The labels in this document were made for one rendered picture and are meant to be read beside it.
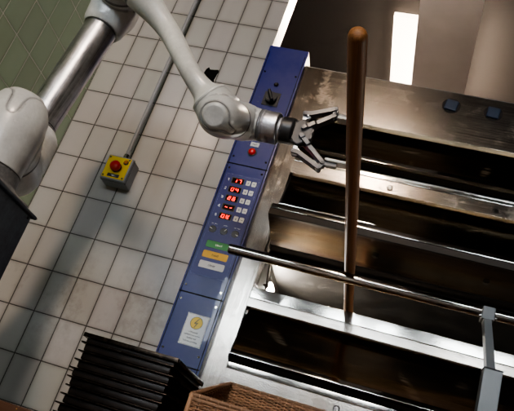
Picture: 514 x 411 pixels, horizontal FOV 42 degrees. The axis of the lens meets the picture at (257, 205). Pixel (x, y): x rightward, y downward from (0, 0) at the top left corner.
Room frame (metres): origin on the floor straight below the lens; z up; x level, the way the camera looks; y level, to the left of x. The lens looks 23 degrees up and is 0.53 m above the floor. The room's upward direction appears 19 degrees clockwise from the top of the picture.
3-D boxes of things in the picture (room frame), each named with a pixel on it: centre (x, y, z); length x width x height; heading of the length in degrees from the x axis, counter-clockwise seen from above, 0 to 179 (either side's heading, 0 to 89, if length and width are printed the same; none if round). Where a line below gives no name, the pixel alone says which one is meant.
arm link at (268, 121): (1.62, 0.03, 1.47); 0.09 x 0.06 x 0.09; 166
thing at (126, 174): (2.27, 0.52, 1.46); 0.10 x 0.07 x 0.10; 76
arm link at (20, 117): (1.54, 0.64, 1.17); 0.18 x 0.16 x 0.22; 9
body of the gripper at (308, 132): (1.60, -0.04, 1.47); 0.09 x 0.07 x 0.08; 76
